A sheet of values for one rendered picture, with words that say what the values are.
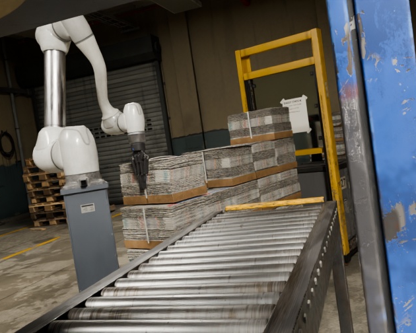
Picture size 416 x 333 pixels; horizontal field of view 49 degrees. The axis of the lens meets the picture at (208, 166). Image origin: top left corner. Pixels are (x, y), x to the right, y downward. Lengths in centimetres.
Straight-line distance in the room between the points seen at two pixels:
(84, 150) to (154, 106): 800
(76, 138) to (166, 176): 52
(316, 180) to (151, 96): 668
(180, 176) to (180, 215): 21
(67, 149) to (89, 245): 43
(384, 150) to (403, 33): 12
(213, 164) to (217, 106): 683
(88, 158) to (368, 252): 168
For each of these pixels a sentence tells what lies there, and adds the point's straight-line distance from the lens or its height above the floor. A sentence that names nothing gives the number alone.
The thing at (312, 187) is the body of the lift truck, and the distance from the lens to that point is 389.
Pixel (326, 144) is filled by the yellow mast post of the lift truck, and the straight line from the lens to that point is 363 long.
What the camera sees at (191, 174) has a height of 95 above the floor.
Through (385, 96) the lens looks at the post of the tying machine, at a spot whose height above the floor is 113.
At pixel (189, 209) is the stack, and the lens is 239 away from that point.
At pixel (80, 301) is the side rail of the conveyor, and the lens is 111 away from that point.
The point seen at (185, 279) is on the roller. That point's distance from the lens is 113.
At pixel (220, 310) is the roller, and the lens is 90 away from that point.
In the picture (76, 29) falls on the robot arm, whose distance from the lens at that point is 228.
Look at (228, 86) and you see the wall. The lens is 953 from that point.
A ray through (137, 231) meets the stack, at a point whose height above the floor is 70.
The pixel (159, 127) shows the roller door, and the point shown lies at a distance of 998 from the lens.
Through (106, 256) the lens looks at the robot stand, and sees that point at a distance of 210.
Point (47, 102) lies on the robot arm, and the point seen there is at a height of 141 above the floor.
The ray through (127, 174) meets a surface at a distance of 254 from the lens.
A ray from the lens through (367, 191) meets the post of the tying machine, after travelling 51.
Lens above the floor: 111
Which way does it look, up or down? 3 degrees down
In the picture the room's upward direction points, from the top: 8 degrees counter-clockwise
